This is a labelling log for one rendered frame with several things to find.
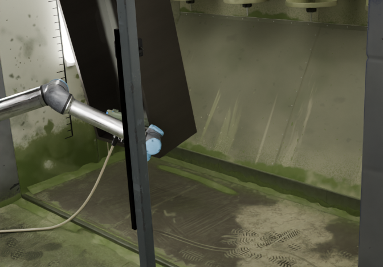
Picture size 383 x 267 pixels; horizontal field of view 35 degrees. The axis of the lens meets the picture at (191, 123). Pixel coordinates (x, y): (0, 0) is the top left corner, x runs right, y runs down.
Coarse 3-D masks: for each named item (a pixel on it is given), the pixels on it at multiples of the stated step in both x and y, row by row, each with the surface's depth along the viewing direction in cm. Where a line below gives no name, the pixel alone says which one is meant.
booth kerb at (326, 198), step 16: (192, 160) 459; (208, 160) 447; (224, 160) 435; (240, 176) 428; (256, 176) 417; (272, 176) 407; (288, 192) 401; (304, 192) 392; (320, 192) 383; (336, 192) 375; (352, 208) 369
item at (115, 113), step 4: (108, 112) 352; (112, 112) 352; (116, 112) 355; (120, 112) 358; (116, 116) 354; (120, 116) 355; (144, 120) 364; (148, 124) 367; (116, 136) 362; (112, 140) 364; (116, 140) 363; (112, 144) 364
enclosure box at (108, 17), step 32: (64, 0) 365; (96, 0) 383; (160, 0) 342; (96, 32) 388; (160, 32) 346; (96, 64) 393; (160, 64) 351; (96, 96) 397; (160, 96) 356; (96, 128) 402; (160, 128) 361; (192, 128) 383
